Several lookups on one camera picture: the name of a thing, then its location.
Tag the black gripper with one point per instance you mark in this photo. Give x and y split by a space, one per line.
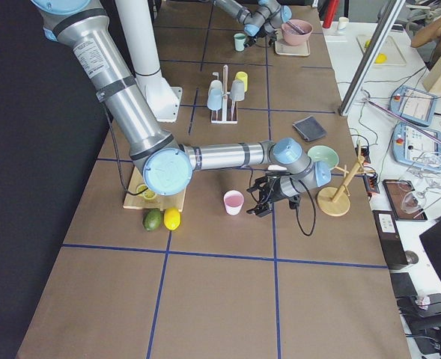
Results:
249 41
274 191

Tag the green plastic cup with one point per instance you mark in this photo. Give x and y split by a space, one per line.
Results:
239 42

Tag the pink plastic cup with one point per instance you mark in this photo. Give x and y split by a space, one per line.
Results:
233 202

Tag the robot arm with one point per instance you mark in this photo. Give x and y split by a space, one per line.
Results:
269 16
137 94

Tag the yellow plastic cup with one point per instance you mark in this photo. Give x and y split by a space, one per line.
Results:
243 77

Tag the grey plastic cup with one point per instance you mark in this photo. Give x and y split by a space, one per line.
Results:
237 92

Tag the white plastic cup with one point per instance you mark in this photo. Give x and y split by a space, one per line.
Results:
215 85

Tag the light blue plastic cup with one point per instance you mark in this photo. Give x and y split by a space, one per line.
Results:
214 100

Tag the beige serving tray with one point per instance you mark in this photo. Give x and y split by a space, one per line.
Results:
282 48

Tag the pink bowl with ice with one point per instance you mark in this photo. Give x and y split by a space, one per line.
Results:
291 37

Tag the metal tongs in bowl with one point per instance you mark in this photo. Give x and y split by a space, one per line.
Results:
298 29

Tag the green ceramic bowl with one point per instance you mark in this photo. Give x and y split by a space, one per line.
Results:
322 153

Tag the bamboo cutting board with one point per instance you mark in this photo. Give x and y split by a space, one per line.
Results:
161 202

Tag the grey folded cloth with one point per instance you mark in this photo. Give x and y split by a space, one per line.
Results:
309 129

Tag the whole yellow lemon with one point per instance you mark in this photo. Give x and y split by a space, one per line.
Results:
172 218

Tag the green avocado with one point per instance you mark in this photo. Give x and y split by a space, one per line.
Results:
152 220

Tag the lemon slice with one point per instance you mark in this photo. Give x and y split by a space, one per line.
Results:
140 188
149 195

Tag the blue teach pendant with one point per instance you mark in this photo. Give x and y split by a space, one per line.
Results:
412 147
415 106

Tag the white wire cup rack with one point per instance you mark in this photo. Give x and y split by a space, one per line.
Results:
227 114

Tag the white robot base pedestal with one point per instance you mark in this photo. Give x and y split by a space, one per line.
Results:
162 98

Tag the aluminium frame post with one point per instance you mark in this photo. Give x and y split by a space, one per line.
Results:
381 32

